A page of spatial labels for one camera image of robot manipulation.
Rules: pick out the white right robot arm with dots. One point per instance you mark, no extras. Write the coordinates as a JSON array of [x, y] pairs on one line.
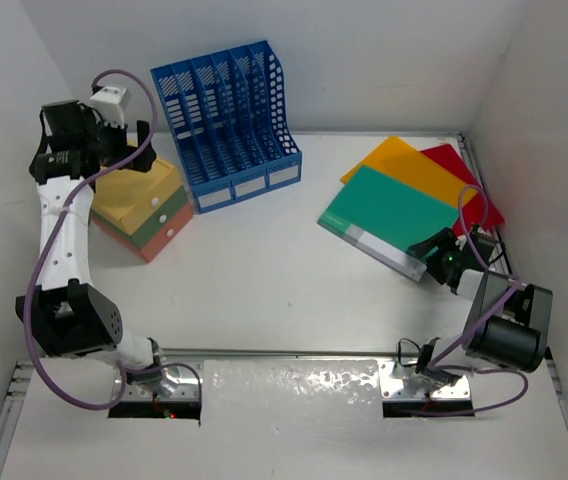
[[508, 322]]

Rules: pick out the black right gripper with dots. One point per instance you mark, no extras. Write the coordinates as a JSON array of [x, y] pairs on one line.
[[443, 240]]

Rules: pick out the blue file organizer rack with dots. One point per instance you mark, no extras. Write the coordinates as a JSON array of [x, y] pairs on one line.
[[226, 112]]

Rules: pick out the yellow drawer box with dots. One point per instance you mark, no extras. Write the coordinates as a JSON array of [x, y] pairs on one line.
[[127, 198]]

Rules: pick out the red folder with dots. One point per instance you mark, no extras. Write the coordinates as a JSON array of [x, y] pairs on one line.
[[474, 210]]

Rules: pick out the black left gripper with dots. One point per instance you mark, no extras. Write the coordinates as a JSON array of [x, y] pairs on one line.
[[95, 125]]

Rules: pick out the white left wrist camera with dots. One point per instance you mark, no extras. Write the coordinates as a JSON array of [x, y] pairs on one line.
[[110, 102]]

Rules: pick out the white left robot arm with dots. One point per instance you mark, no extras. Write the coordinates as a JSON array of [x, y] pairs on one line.
[[68, 317]]

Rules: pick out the pink bottom drawer box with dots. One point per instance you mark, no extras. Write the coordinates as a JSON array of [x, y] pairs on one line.
[[151, 250]]

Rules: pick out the green folder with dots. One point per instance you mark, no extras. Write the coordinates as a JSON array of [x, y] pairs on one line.
[[383, 218]]

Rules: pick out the orange folder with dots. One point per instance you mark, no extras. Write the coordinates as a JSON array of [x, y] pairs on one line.
[[400, 161]]

